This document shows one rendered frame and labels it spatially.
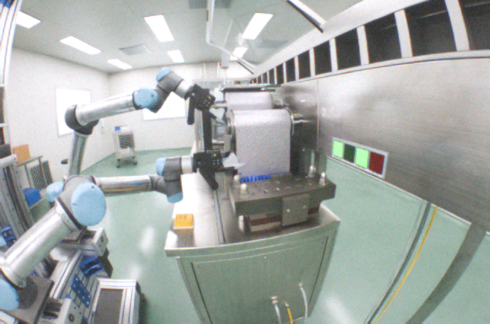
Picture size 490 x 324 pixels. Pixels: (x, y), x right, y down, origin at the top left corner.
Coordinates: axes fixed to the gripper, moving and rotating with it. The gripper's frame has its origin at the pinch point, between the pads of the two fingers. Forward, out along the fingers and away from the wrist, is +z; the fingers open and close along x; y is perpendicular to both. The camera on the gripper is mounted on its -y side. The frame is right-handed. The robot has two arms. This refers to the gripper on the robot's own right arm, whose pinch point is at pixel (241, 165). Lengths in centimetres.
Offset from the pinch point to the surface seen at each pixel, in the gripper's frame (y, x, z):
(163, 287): -109, 27, -64
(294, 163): -3.9, 7.1, 27.4
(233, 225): -18.9, -14.7, -6.7
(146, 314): -109, -2, -74
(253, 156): 3.5, -0.3, 5.0
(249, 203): -7.4, -19.9, -1.3
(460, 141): 20, -65, 30
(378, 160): 11, -43, 29
